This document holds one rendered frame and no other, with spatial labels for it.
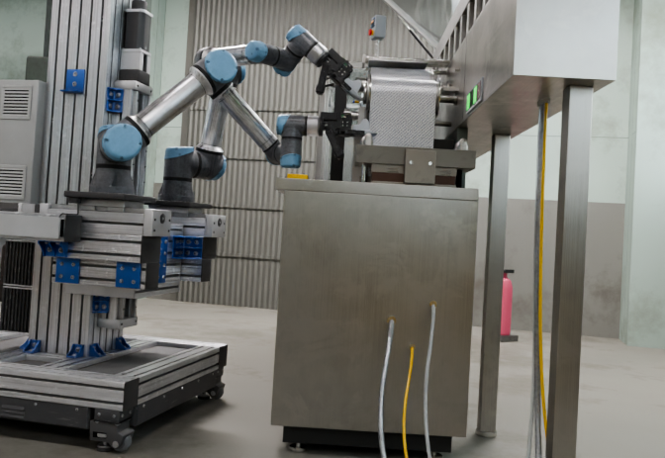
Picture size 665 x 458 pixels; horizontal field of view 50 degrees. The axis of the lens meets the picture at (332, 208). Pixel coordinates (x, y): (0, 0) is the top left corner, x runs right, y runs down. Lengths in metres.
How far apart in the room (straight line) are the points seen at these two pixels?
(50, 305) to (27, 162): 0.53
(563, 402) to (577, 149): 0.63
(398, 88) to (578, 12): 0.92
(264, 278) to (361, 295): 4.22
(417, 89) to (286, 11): 4.23
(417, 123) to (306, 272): 0.70
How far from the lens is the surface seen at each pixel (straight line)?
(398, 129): 2.60
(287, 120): 2.57
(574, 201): 1.89
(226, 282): 6.64
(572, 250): 1.88
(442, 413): 2.40
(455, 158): 2.41
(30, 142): 2.86
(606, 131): 6.32
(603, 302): 6.25
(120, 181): 2.50
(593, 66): 1.87
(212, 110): 3.03
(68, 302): 2.80
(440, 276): 2.33
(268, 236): 6.49
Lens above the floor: 0.74
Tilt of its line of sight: 2 degrees up
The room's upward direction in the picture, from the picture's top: 3 degrees clockwise
